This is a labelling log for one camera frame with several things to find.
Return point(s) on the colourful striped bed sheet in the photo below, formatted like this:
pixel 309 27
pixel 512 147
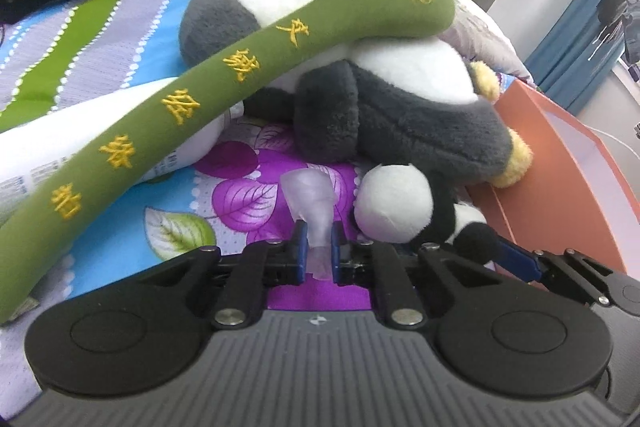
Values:
pixel 178 206

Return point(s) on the orange cardboard box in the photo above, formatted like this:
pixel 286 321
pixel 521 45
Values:
pixel 572 196

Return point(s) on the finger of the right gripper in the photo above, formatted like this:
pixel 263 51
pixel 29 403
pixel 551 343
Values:
pixel 518 262

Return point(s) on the hanging clothes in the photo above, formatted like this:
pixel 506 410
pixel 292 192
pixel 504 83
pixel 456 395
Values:
pixel 619 23

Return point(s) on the grey penguin plush toy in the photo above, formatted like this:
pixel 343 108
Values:
pixel 393 101

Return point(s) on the blue curtain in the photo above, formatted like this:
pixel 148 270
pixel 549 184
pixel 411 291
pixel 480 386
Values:
pixel 560 63

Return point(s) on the green plush massage stick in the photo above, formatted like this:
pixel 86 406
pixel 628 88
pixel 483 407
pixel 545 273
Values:
pixel 66 203

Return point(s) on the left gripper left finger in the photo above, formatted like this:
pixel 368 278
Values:
pixel 244 280

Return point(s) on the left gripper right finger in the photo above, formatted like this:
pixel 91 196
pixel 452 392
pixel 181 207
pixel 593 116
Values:
pixel 377 267

